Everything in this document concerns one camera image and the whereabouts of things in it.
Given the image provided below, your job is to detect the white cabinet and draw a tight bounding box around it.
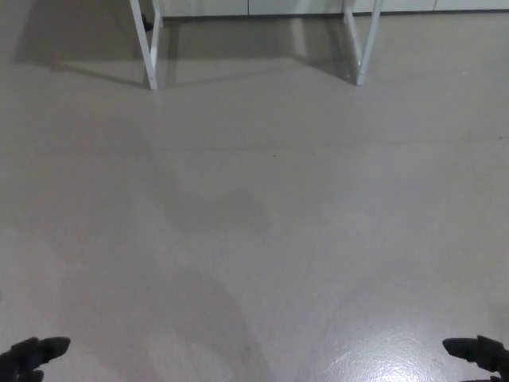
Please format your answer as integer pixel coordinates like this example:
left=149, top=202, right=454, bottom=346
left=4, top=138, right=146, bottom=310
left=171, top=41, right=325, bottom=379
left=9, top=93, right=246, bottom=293
left=161, top=0, right=509, bottom=18

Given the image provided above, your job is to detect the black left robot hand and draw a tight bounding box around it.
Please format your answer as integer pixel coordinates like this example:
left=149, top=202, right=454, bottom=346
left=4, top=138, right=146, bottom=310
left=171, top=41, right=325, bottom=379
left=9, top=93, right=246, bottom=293
left=0, top=336, right=72, bottom=382

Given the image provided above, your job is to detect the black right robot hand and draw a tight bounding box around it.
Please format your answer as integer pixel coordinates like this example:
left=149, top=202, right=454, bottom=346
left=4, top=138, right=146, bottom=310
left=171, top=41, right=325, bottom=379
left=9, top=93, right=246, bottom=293
left=442, top=334, right=509, bottom=382

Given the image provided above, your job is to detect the white table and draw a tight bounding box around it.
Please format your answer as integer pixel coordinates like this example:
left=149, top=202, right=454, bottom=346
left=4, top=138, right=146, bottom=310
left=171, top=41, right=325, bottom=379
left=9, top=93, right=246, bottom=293
left=129, top=0, right=383, bottom=91

